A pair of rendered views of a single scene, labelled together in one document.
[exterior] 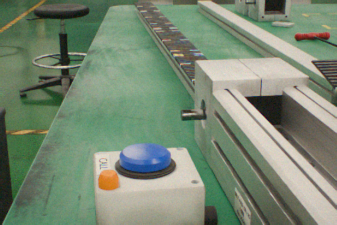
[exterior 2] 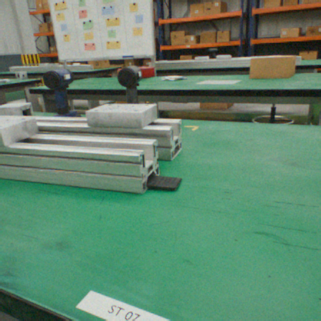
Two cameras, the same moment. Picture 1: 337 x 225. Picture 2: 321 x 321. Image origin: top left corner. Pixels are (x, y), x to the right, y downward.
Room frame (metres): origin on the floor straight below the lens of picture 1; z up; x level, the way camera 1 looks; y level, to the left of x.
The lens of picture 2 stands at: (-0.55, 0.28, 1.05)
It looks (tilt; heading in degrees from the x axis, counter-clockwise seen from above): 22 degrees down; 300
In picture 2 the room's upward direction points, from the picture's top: 4 degrees counter-clockwise
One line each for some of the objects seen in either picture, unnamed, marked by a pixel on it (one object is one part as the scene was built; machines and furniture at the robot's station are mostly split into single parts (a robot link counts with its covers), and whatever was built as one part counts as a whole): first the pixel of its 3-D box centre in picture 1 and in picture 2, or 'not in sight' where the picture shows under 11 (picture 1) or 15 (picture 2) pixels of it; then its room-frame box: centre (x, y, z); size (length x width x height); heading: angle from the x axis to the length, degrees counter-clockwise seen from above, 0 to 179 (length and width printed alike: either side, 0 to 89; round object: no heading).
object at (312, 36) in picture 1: (327, 42); not in sight; (1.18, -0.34, 0.79); 0.16 x 0.08 x 0.02; 12
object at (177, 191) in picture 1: (156, 199); not in sight; (0.41, 0.01, 0.81); 0.10 x 0.08 x 0.06; 98
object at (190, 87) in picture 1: (164, 36); not in sight; (1.22, 0.01, 0.79); 0.96 x 0.04 x 0.03; 8
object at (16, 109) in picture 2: not in sight; (13, 117); (0.51, -0.46, 0.83); 0.11 x 0.10 x 0.10; 111
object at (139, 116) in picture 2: not in sight; (123, 120); (-0.07, -0.38, 0.87); 0.16 x 0.11 x 0.07; 8
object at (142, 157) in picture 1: (145, 162); not in sight; (0.41, 0.02, 0.84); 0.04 x 0.04 x 0.02
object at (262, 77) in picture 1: (236, 110); not in sight; (0.59, -0.07, 0.83); 0.12 x 0.09 x 0.10; 98
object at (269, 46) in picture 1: (249, 33); not in sight; (1.24, -0.18, 0.79); 0.96 x 0.04 x 0.03; 8
